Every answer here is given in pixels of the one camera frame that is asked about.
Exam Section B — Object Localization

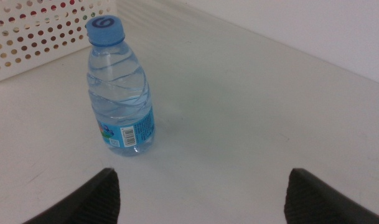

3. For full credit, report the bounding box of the clear water bottle blue cap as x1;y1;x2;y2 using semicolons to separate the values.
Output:
85;14;156;157

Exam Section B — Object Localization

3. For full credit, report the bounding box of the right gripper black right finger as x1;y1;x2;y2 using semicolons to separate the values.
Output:
283;168;379;224

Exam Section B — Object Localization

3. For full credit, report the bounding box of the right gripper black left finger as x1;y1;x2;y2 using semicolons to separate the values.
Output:
21;168;121;224

